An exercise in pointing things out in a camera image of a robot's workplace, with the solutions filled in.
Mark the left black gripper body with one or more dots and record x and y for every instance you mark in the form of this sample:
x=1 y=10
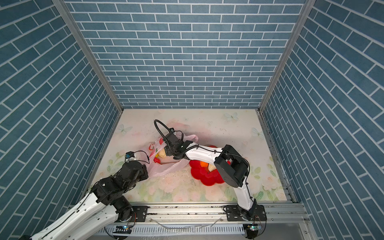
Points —
x=143 y=175

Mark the orange fake fruit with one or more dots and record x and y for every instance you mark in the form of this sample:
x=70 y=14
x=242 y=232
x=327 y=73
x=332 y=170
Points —
x=203 y=164

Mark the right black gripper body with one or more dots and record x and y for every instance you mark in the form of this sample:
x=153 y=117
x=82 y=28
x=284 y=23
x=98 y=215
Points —
x=169 y=151

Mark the red flower-shaped plate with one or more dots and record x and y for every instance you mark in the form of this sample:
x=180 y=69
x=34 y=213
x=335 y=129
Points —
x=207 y=155

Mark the right metal corner post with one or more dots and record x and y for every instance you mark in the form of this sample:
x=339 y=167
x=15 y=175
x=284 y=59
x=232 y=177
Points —
x=303 y=16

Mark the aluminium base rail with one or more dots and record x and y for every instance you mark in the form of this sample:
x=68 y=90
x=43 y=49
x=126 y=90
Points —
x=273 y=222

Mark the pink plastic bag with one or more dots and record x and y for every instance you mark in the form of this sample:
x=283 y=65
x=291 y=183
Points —
x=168 y=164

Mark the metal corner post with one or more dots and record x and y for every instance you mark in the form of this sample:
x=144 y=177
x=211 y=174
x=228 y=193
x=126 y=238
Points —
x=81 y=41
x=303 y=16

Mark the beige fake fruit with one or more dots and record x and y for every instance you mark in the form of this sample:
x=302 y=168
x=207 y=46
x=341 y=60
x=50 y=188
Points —
x=162 y=153
x=211 y=167

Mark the left metal corner post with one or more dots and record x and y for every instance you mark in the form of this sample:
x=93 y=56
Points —
x=81 y=41

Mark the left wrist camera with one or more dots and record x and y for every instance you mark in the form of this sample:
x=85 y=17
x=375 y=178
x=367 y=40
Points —
x=129 y=155

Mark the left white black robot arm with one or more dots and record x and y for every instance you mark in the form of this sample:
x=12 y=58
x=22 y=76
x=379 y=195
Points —
x=103 y=205

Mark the red fake strawberry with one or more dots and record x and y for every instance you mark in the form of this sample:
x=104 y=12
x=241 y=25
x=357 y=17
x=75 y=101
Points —
x=156 y=160

